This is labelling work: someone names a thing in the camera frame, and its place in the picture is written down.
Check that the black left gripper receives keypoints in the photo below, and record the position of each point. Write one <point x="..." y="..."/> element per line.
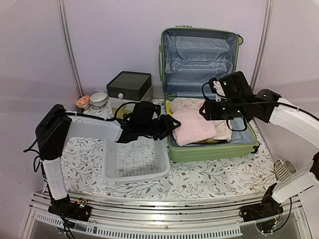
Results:
<point x="168" y="126"/>

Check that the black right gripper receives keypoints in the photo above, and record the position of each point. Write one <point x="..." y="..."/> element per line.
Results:
<point x="211" y="113"/>

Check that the pink towel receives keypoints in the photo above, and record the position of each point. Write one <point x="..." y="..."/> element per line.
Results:
<point x="194" y="127"/>

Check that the white pink printed cloth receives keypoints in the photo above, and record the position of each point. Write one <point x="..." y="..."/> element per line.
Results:
<point x="224" y="129"/>

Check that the white plastic mesh basket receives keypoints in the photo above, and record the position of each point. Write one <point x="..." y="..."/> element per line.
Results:
<point x="139" y="160"/>

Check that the green hard-shell suitcase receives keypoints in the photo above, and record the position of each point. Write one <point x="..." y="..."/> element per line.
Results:
<point x="188" y="58"/>

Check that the drawer cabinet with dark top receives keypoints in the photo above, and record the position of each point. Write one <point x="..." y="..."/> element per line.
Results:
<point x="129" y="87"/>

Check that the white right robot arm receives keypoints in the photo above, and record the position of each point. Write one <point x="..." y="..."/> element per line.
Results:
<point x="298" y="136"/>

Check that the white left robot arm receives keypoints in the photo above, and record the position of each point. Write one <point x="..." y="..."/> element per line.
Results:
<point x="51" y="137"/>

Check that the small white bowl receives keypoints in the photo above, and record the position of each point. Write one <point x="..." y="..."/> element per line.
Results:
<point x="98" y="99"/>

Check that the red patterned small bowl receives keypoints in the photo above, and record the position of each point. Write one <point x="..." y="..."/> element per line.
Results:
<point x="83" y="102"/>

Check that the floral white tablecloth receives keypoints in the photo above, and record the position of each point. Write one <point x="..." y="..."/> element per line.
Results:
<point x="214" y="174"/>

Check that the aluminium front rail frame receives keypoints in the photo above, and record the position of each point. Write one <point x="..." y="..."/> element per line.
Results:
<point x="126" y="218"/>

